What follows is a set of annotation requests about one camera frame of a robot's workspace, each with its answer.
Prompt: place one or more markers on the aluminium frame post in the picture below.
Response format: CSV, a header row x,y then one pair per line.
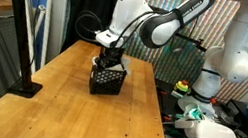
x,y
28,12

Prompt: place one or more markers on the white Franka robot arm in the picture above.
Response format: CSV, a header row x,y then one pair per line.
x,y
232,46

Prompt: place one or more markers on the striped colourful cloth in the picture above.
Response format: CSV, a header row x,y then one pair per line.
x,y
165,62

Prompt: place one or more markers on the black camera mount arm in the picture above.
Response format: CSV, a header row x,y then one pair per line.
x,y
191,41

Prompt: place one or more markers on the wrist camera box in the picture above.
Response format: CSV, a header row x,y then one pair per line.
x,y
107,38

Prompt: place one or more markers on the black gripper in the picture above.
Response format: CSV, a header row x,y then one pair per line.
x,y
112,54

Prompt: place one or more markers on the white towel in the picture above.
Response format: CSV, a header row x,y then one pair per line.
x,y
123,66

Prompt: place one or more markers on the white VR headset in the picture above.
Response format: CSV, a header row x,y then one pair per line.
x,y
211,134

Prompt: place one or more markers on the black pole with base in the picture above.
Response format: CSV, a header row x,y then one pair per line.
x,y
19,27

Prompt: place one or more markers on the black perforated basket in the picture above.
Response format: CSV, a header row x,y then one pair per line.
x,y
106,83

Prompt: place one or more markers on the yellow emergency stop button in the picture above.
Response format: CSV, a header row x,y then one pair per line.
x,y
181,87

